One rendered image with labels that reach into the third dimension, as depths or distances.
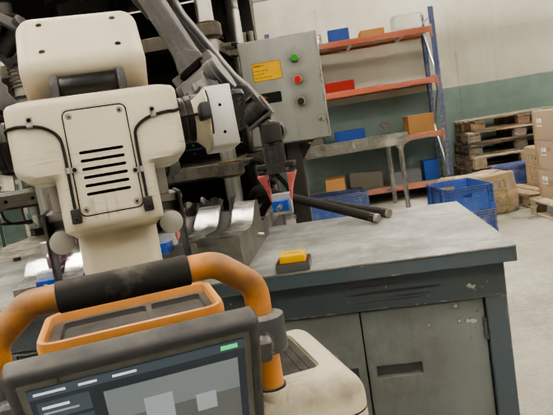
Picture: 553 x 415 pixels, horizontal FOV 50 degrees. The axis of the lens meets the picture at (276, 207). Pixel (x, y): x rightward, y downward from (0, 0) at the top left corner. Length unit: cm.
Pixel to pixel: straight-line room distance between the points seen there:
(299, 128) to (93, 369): 176
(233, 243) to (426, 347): 53
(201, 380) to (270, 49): 177
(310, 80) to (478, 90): 629
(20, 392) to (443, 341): 108
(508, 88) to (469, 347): 719
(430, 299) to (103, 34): 92
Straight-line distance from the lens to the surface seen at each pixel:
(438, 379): 155
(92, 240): 107
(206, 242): 152
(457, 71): 841
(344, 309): 146
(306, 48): 230
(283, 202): 152
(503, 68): 857
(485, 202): 515
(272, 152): 153
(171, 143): 102
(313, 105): 228
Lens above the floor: 113
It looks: 7 degrees down
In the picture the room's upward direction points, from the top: 9 degrees counter-clockwise
